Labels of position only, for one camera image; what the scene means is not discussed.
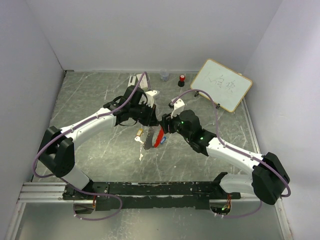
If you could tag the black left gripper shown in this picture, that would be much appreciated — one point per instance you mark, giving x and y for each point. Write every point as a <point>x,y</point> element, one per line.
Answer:
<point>151,120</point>

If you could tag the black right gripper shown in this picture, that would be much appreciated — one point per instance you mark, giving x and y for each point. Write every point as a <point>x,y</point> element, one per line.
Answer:
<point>167,122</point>

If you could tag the metal key holder red handle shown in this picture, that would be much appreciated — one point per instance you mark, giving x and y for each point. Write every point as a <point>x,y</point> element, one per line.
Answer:
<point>154,137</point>

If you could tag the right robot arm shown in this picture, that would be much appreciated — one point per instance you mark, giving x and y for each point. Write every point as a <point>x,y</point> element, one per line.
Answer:
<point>265,176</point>

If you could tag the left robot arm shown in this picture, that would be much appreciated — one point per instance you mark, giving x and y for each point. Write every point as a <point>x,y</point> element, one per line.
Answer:
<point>58,146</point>

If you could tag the yellow key tag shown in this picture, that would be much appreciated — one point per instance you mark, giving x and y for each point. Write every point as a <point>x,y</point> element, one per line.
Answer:
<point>139,132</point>

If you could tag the red black stamp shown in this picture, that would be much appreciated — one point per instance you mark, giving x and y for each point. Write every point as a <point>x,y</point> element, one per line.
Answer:
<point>181,81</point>

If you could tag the green white staple box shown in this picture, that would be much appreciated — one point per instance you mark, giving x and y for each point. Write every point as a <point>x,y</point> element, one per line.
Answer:
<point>143,84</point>

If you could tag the clear jar of clips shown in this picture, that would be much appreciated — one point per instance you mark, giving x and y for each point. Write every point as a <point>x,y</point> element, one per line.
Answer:
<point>164,75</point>

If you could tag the white stapler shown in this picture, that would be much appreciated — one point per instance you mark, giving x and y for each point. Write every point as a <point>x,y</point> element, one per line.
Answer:
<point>132,80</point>

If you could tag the yellow framed whiteboard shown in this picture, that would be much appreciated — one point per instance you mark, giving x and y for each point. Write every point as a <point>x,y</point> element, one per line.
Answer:
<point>226,87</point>

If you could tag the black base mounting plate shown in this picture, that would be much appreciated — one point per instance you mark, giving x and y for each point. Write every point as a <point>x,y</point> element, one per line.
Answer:
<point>149,195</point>

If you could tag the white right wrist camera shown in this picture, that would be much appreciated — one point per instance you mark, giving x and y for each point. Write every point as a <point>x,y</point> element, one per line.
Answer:
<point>177,107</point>

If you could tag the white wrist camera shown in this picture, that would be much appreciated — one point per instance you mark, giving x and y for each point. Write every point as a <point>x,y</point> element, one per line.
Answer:
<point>148,97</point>
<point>177,107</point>

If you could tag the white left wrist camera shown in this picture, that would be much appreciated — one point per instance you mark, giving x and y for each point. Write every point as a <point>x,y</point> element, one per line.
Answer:
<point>148,97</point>

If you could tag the aluminium rail frame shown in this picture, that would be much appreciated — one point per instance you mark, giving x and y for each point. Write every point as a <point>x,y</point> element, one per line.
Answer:
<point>264,177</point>

